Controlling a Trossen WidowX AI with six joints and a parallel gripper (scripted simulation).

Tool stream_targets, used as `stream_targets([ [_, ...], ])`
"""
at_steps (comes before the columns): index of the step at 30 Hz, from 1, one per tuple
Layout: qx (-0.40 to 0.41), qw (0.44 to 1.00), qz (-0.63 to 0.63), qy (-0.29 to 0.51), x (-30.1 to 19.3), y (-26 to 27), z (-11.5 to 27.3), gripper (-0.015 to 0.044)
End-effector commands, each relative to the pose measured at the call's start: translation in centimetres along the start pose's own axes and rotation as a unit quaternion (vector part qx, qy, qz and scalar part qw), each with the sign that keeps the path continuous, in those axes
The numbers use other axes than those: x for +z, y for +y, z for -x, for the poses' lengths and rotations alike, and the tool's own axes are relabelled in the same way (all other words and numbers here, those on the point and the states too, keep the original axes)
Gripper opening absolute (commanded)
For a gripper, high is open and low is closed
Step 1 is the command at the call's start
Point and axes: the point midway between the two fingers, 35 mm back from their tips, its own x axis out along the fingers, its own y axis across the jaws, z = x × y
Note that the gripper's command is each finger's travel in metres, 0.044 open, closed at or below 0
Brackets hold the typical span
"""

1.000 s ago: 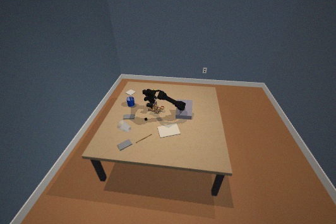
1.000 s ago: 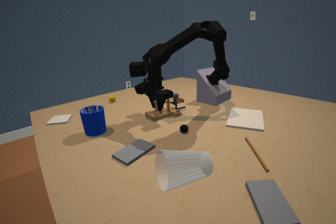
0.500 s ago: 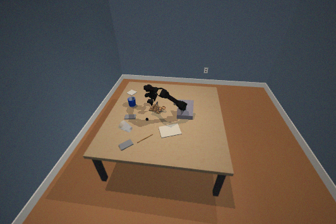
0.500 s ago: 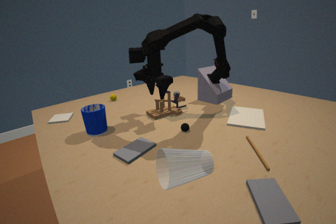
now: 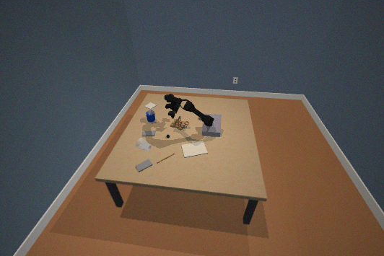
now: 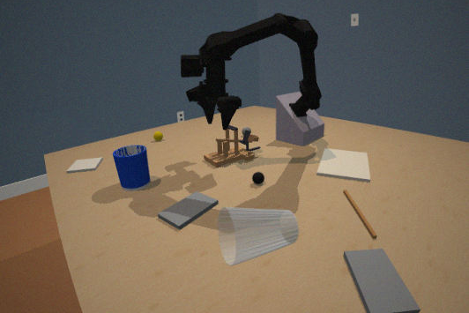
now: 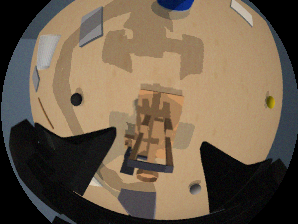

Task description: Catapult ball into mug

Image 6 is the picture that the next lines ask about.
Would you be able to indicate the blue cup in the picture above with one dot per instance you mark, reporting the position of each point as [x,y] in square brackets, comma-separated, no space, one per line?
[132,167]

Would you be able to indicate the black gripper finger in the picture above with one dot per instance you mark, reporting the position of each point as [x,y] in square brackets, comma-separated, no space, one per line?
[226,116]
[208,108]

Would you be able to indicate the brown wooden rod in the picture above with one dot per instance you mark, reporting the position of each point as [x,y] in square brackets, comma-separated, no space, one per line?
[363,219]

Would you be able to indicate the beige flat square plate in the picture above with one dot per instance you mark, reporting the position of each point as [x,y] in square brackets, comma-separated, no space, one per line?
[84,165]

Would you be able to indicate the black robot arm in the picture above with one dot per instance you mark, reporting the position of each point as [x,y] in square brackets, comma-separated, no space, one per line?
[220,46]

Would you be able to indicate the yellow ball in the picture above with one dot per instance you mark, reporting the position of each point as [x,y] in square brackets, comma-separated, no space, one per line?
[158,136]

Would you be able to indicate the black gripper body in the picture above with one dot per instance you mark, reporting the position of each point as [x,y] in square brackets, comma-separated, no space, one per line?
[219,93]

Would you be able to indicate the black ball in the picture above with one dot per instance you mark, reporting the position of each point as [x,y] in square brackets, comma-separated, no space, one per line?
[258,178]

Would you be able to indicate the cream flat square pad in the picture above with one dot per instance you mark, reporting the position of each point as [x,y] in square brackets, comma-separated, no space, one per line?
[344,164]

